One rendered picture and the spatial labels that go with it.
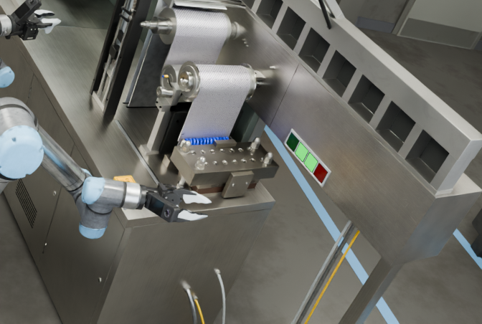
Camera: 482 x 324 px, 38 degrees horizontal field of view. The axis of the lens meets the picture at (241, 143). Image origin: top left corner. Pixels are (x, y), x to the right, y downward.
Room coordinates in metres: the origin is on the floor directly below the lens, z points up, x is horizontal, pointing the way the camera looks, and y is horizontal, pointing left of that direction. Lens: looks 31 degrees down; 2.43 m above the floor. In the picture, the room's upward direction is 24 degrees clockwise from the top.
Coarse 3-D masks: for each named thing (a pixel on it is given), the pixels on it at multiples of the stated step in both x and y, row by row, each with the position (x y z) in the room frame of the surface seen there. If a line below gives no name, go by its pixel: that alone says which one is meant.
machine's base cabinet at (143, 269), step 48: (0, 48) 2.83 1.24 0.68; (0, 96) 2.75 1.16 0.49; (48, 192) 2.26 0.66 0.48; (48, 240) 2.19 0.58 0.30; (96, 240) 1.95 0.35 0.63; (144, 240) 1.88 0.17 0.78; (192, 240) 2.04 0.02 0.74; (240, 240) 2.22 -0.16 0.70; (48, 288) 2.11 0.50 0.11; (96, 288) 1.88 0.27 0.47; (144, 288) 1.95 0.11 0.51; (192, 288) 2.12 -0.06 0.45
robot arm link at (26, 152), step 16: (0, 112) 1.36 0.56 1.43; (16, 112) 1.37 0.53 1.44; (0, 128) 1.31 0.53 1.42; (16, 128) 1.31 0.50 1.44; (32, 128) 1.34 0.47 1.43; (0, 144) 1.27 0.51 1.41; (16, 144) 1.28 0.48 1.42; (32, 144) 1.30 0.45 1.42; (0, 160) 1.25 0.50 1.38; (16, 160) 1.28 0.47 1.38; (32, 160) 1.30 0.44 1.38; (0, 176) 1.27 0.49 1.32; (16, 176) 1.28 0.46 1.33; (0, 192) 1.30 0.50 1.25
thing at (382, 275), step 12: (252, 132) 2.64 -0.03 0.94; (384, 264) 2.03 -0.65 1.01; (372, 276) 2.04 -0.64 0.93; (384, 276) 2.02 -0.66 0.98; (372, 288) 2.02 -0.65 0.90; (384, 288) 2.04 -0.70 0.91; (360, 300) 2.03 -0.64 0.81; (372, 300) 2.02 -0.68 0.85; (348, 312) 2.05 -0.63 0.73; (360, 312) 2.02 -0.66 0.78
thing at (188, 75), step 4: (184, 72) 2.24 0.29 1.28; (188, 72) 2.23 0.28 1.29; (180, 76) 2.25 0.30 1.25; (184, 76) 2.23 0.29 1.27; (188, 76) 2.22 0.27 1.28; (192, 76) 2.23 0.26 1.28; (188, 80) 2.21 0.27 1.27; (192, 80) 2.22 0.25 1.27; (180, 84) 2.24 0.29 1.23; (184, 84) 2.23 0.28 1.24; (188, 84) 2.21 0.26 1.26; (192, 84) 2.21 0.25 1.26; (180, 88) 2.23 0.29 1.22; (184, 88) 2.21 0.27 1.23; (188, 88) 2.20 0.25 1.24
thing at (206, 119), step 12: (192, 108) 2.21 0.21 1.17; (204, 108) 2.25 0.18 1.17; (216, 108) 2.28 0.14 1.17; (228, 108) 2.33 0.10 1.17; (240, 108) 2.37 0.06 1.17; (192, 120) 2.22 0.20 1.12; (204, 120) 2.26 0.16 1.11; (216, 120) 2.30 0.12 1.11; (228, 120) 2.34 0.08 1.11; (192, 132) 2.24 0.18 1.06; (204, 132) 2.28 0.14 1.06; (216, 132) 2.32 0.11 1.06; (228, 132) 2.36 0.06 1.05
